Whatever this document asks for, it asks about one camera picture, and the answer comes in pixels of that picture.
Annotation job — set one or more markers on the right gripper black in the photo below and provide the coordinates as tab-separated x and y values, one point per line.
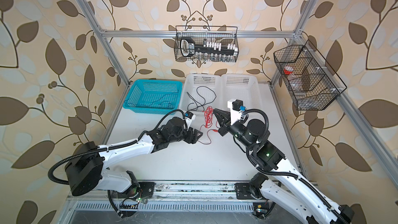
224	115

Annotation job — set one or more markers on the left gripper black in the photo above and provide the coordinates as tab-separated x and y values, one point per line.
194	139

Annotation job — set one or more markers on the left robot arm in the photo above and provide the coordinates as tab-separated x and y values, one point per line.
89	169

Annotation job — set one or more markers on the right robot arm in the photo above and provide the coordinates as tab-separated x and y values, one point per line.
277	179

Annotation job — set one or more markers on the white plastic basket left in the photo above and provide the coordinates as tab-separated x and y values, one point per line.
201	91

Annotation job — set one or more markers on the white plastic basket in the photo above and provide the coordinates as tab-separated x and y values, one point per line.
241	87
201	91

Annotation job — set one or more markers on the teal plastic basket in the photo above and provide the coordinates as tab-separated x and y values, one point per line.
148	96

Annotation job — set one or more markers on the white plastic basket right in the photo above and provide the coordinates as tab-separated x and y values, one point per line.
241	87

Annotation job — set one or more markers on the black tool with vials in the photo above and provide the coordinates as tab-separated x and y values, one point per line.
189	48

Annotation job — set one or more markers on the red capped container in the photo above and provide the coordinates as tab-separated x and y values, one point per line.
288	70

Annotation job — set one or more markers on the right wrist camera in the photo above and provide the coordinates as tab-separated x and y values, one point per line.
236	110

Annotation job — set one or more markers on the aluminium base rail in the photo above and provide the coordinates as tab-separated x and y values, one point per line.
188	190

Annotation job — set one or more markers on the black wire basket back wall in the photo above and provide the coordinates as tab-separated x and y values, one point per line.
220	34

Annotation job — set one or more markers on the black wire basket wall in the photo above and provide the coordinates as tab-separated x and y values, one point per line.
314	84
220	34

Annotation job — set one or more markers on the black wire basket right wall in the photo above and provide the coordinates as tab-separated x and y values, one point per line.
314	84

